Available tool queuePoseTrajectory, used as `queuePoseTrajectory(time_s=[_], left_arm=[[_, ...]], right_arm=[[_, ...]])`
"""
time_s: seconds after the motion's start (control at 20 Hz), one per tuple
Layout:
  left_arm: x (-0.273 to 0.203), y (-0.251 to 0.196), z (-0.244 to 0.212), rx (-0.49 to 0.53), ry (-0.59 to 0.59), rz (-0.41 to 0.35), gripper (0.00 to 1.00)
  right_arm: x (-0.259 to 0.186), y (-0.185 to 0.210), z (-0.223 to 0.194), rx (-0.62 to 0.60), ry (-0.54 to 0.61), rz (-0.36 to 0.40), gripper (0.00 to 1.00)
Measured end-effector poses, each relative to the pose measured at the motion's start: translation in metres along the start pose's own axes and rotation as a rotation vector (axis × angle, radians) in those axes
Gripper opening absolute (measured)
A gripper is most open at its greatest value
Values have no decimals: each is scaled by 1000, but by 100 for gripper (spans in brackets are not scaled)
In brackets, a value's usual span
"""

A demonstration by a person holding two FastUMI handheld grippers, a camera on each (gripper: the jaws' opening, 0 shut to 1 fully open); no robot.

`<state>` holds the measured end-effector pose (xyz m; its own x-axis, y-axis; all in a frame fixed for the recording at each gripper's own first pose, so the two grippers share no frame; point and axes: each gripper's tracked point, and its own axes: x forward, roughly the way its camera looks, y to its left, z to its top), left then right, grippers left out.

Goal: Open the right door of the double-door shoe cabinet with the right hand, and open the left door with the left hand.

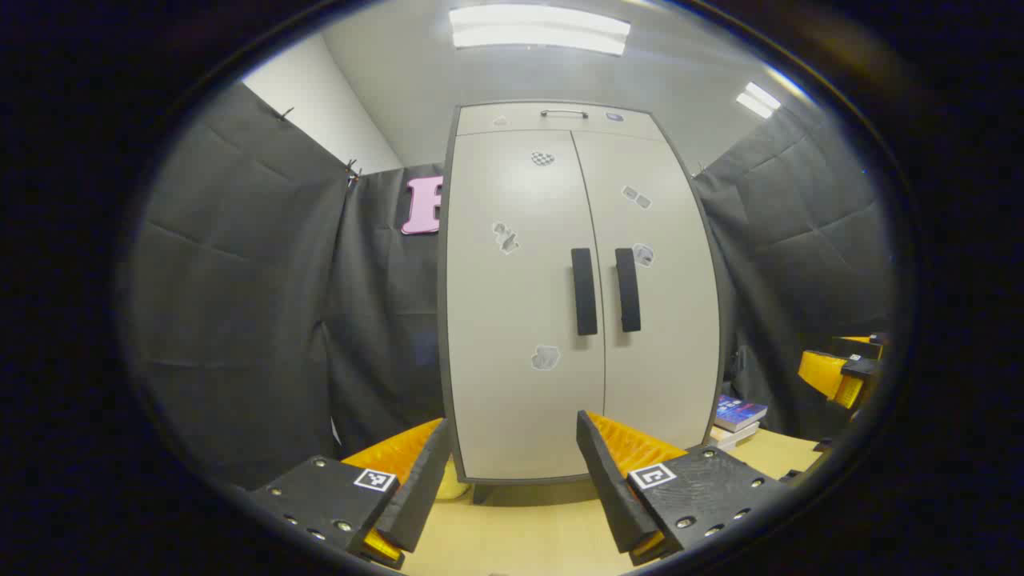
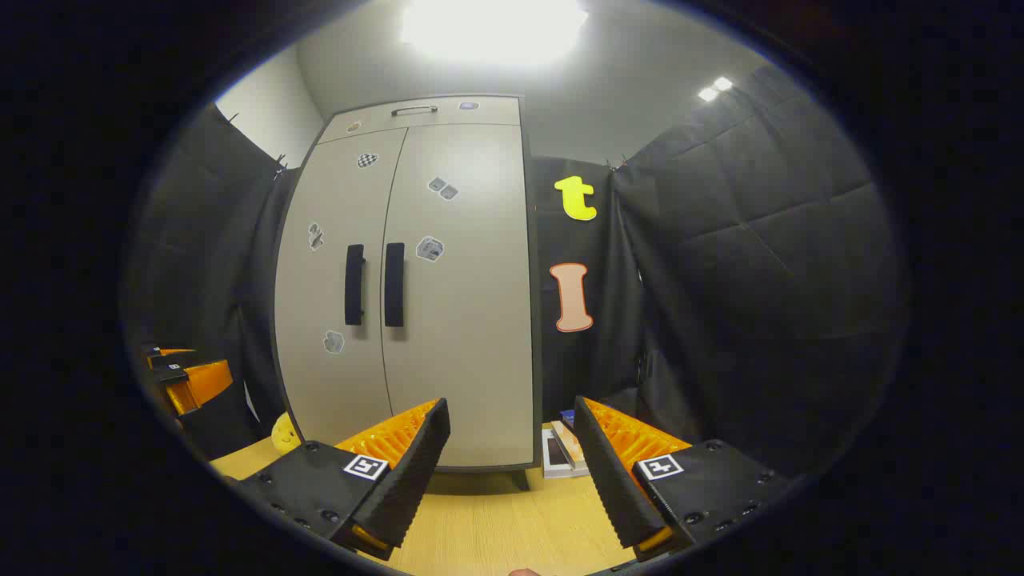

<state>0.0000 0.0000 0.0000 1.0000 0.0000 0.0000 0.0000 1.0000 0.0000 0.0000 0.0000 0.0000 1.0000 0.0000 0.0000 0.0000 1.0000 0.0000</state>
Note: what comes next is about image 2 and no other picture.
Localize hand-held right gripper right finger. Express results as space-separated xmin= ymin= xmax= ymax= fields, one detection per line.
xmin=573 ymin=396 xmax=791 ymax=563

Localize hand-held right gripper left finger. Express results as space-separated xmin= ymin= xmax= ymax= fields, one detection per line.
xmin=238 ymin=398 xmax=451 ymax=562

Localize grey shoe cabinet door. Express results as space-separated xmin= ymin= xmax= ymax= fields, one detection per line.
xmin=274 ymin=128 xmax=407 ymax=449
xmin=382 ymin=122 xmax=535 ymax=469

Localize grey double-door shoe cabinet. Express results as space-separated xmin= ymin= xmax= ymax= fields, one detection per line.
xmin=270 ymin=94 xmax=545 ymax=490

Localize grey cabinet drawer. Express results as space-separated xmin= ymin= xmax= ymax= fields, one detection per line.
xmin=318 ymin=96 xmax=522 ymax=145

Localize beige book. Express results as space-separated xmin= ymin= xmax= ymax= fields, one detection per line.
xmin=552 ymin=420 xmax=592 ymax=471

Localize white book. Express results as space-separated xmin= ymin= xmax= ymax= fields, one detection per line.
xmin=542 ymin=428 xmax=590 ymax=479

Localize yellow duck toy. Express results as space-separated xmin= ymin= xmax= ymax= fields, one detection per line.
xmin=271 ymin=412 xmax=302 ymax=455

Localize black backdrop cloth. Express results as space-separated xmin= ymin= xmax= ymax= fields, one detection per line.
xmin=128 ymin=104 xmax=298 ymax=461
xmin=528 ymin=66 xmax=909 ymax=481

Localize large ceiling light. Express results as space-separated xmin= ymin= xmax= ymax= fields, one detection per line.
xmin=400 ymin=0 xmax=589 ymax=66

